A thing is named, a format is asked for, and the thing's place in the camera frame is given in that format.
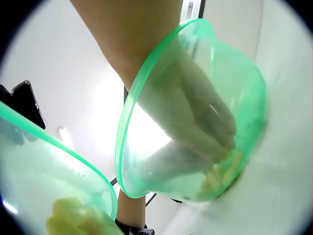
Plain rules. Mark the person's right hand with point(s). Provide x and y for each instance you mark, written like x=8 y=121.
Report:
x=137 y=49

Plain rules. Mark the person's right fingers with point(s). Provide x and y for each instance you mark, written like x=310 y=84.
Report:
x=207 y=117

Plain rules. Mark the green translucent plastic bowl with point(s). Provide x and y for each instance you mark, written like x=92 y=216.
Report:
x=36 y=166
x=244 y=80

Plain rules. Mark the yellow food pieces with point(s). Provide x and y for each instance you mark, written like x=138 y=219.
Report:
x=215 y=178
x=71 y=215

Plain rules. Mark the black wrist band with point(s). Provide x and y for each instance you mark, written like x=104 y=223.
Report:
x=139 y=230

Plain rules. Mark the ceiling tube lamp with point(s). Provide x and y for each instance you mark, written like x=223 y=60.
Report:
x=62 y=133

